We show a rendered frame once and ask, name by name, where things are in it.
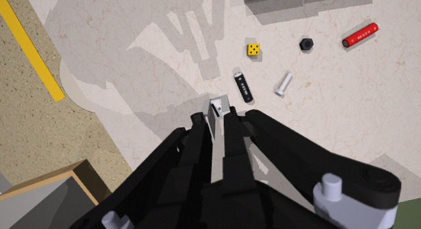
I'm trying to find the black aa battery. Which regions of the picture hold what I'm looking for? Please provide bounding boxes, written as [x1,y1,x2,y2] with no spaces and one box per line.
[234,72,253,103]

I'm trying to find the black hex nut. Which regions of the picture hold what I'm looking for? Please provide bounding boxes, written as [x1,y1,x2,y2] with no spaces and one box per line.
[299,38,314,50]

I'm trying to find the yellow die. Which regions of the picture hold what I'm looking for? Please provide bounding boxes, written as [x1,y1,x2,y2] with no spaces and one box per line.
[247,43,260,55]

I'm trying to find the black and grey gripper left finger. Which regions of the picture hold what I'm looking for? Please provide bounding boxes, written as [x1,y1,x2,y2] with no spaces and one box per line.
[69,99,216,229]

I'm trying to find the grey metal bolt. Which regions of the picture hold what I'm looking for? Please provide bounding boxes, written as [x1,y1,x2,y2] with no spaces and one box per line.
[275,73,293,95]

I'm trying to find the red aa battery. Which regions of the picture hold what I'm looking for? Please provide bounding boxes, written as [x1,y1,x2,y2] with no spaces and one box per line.
[342,22,380,47]

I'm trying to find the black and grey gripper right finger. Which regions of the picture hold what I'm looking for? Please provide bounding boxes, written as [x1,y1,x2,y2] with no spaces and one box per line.
[221,94,401,229]

